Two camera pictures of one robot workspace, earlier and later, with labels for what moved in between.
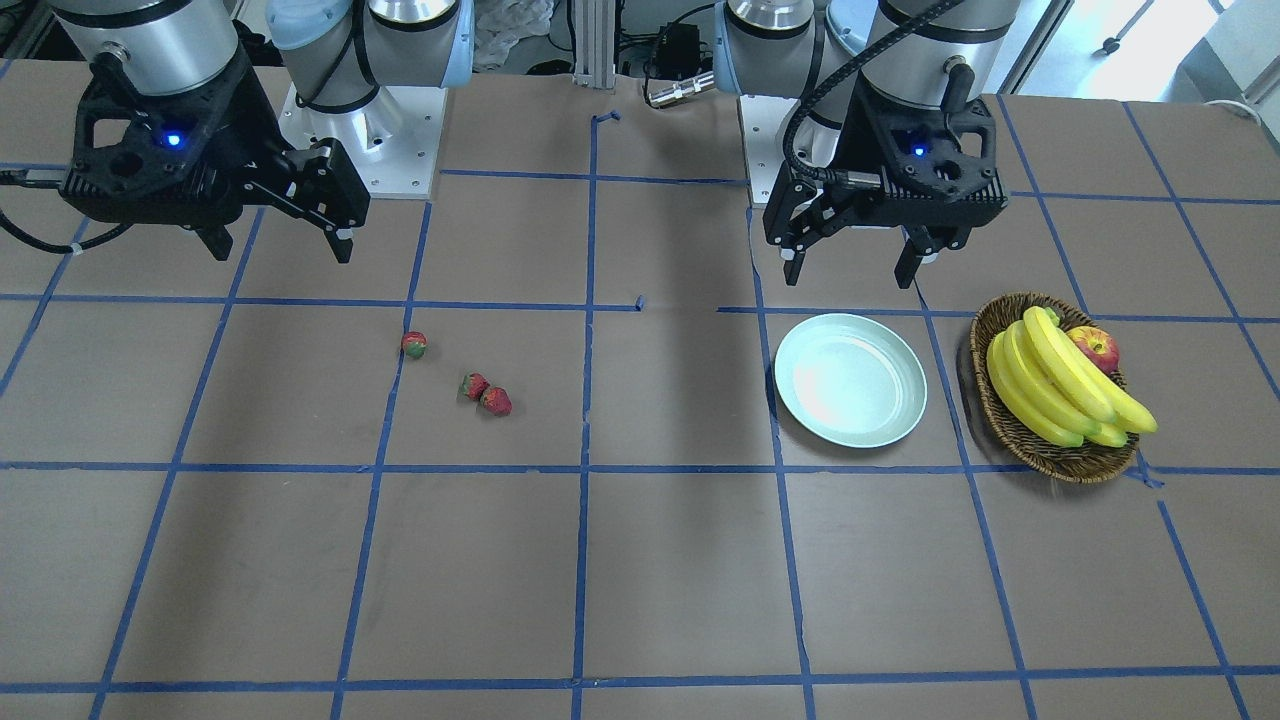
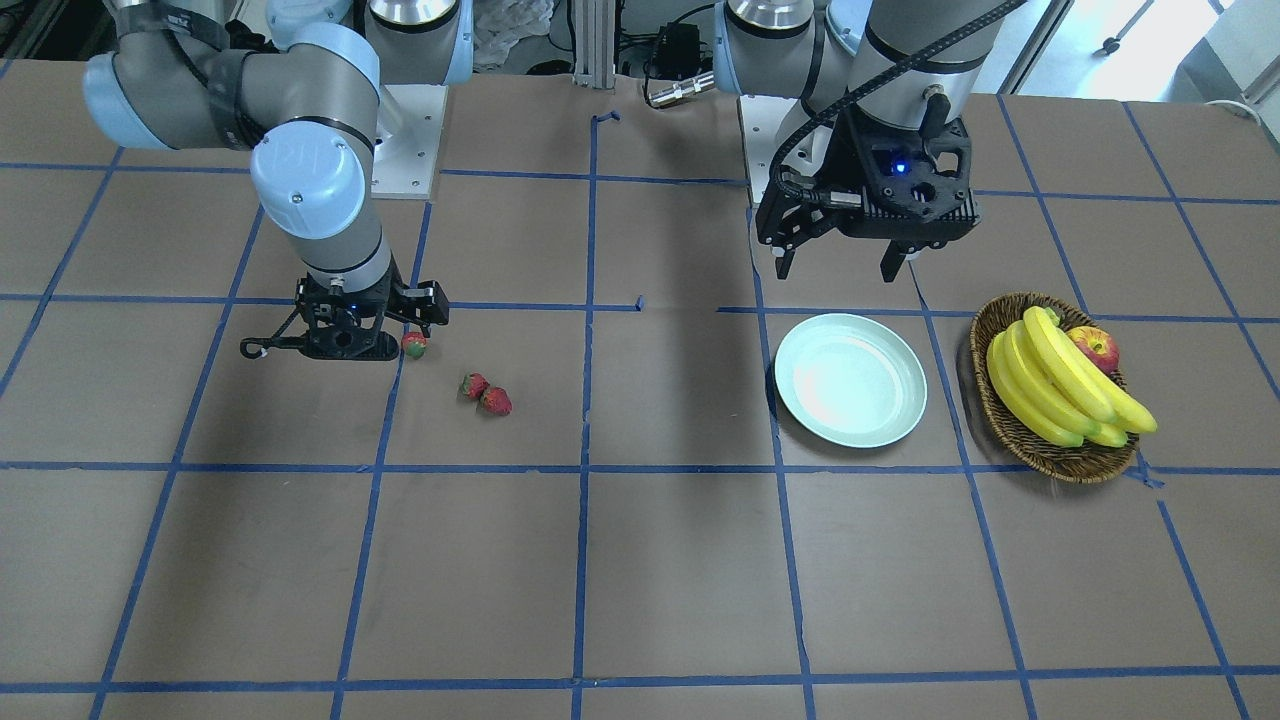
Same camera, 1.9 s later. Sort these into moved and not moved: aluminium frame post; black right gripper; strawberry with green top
Moved: black right gripper
Not moved: aluminium frame post; strawberry with green top
